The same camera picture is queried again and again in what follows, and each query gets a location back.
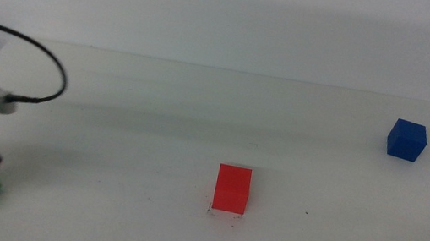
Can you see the blue cube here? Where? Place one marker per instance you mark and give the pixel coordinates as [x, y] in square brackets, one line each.
[406, 140]

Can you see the red cube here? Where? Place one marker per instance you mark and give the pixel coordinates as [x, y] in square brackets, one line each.
[231, 189]

